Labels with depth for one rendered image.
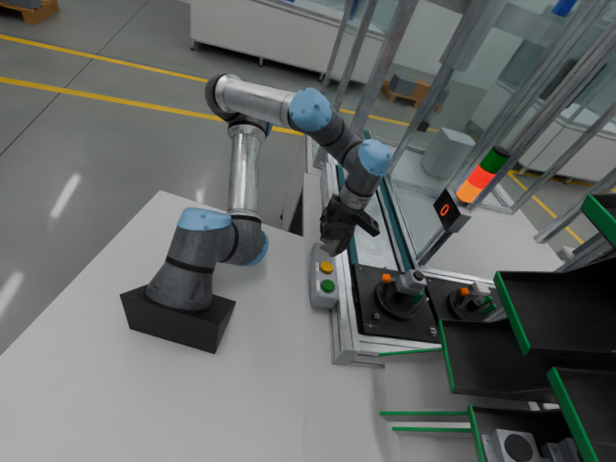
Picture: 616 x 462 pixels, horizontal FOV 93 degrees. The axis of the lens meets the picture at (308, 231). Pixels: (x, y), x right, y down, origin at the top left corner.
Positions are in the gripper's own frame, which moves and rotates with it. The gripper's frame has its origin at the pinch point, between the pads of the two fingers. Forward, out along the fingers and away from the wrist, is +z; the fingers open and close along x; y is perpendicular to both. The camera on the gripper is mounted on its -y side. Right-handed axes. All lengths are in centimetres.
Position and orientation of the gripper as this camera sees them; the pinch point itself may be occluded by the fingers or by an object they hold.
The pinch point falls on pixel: (334, 253)
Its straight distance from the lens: 87.8
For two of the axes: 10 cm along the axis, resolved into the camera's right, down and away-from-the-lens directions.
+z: -2.7, 6.9, 6.7
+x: 0.1, 7.0, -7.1
